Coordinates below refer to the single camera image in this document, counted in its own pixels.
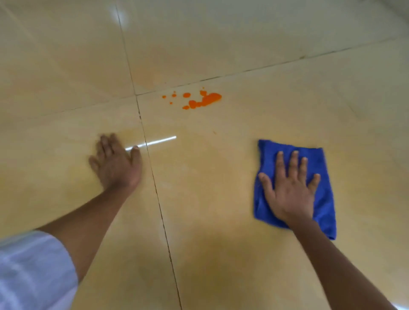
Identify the person's right hand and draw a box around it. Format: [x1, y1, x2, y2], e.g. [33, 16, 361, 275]
[258, 151, 321, 228]

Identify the person's left hand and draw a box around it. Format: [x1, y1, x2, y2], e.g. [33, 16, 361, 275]
[89, 133, 143, 192]

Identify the blue microfibre cloth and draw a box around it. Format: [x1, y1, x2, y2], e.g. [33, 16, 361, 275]
[254, 139, 337, 241]

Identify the person's right forearm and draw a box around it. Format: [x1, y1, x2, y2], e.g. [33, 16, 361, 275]
[288, 218, 397, 310]

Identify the person's left forearm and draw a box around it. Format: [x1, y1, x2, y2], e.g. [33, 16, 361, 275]
[35, 186, 135, 283]

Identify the orange liquid spill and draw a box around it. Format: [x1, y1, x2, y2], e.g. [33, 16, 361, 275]
[162, 87, 222, 110]

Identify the white shirt sleeve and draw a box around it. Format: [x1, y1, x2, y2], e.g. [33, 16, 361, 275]
[0, 231, 79, 310]

